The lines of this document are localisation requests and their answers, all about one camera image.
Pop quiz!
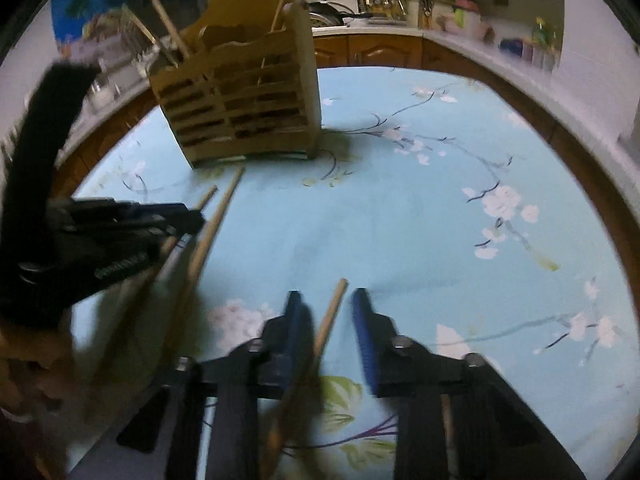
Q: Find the pink plastic containers stack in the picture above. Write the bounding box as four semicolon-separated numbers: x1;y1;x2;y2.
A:
439;0;495;44

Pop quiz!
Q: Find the wooden chopstick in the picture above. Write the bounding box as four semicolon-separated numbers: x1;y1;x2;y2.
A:
260;278;348;479
163;166;245;352
98;184;220;361

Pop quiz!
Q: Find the floral light blue tablecloth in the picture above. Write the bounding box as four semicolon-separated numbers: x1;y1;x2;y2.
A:
78;67;639;479

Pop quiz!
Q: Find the person left hand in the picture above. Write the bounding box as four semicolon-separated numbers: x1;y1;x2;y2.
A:
1;323;77;424

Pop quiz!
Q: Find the black frying pan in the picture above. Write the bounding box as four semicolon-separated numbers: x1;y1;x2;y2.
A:
306;0;373;28

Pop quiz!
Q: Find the blue object on counter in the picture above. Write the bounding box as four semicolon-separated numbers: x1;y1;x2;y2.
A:
499;38;524;58

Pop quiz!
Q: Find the wooden utensil caddy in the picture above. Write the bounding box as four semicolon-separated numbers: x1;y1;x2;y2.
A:
148;0;321;165

